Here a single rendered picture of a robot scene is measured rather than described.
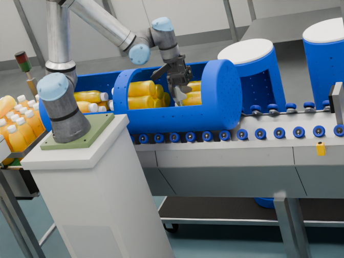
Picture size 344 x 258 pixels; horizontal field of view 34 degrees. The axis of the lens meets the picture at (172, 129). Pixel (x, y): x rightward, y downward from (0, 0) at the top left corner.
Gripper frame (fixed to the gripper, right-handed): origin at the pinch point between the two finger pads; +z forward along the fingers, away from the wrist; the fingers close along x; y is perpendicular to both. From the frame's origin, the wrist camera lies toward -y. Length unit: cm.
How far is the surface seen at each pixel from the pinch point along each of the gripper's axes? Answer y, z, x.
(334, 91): 61, 1, 3
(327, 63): 47, 18, 62
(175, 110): 1.8, -0.4, -8.5
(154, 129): -11.7, 9.0, -6.7
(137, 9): -208, 66, 339
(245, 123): 21.8, 17.6, 9.7
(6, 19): -387, 54, 335
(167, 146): -8.6, 18.3, -5.9
